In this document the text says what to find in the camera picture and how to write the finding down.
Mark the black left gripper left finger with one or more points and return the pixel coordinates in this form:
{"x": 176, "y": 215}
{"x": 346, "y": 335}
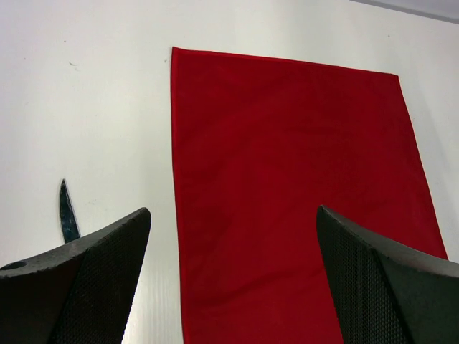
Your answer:
{"x": 80, "y": 292}

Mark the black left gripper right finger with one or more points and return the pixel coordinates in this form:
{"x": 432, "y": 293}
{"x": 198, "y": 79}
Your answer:
{"x": 384, "y": 291}

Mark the red cloth napkin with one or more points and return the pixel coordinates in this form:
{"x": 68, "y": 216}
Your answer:
{"x": 258, "y": 144}

